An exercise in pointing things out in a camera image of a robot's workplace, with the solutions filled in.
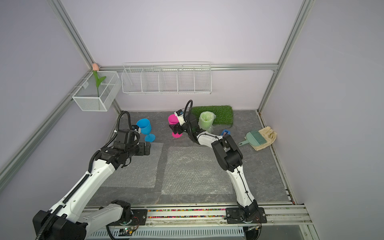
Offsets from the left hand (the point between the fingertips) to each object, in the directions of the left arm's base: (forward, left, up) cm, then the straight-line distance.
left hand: (141, 146), depth 79 cm
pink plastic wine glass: (+19, -16, -2) cm, 25 cm away
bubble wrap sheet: (-8, -28, -18) cm, 34 cm away
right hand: (+22, -16, -6) cm, 27 cm away
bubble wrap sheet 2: (-6, +5, -18) cm, 20 cm away
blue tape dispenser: (+17, -52, -15) cm, 57 cm away
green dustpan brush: (+12, -71, -16) cm, 74 cm away
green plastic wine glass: (+17, -37, -2) cm, 40 cm away
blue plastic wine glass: (+14, +1, -3) cm, 15 cm away
